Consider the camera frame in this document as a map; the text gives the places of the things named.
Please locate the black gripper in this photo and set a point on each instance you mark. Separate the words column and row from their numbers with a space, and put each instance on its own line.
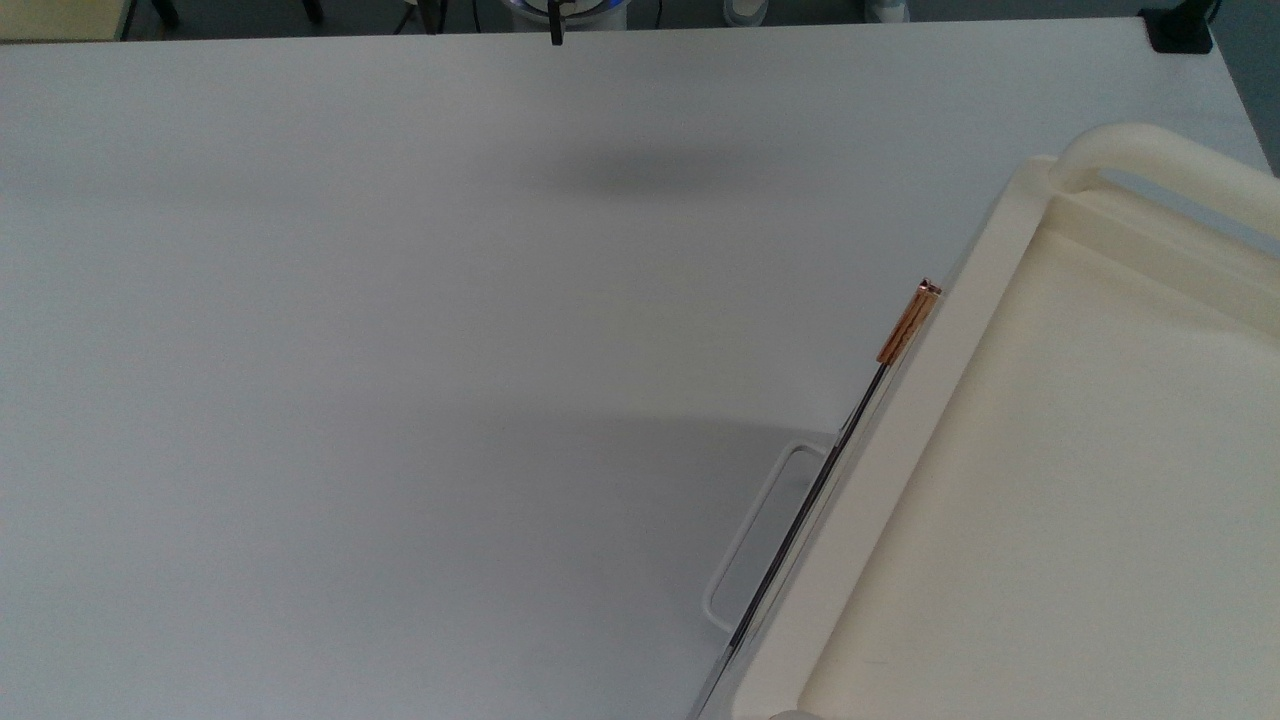
column 556, row 5

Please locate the copper door hinge pin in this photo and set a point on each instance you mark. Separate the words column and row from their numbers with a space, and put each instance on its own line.
column 908, row 322

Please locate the cream plastic storage cabinet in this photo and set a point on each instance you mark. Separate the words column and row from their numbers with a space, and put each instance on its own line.
column 1050, row 480

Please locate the black tripod legs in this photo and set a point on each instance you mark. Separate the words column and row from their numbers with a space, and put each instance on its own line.
column 428, row 12

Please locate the tan wooden desk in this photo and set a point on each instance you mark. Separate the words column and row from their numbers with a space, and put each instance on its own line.
column 55, row 18

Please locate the black table clamp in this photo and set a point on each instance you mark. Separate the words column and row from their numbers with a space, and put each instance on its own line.
column 1180, row 28

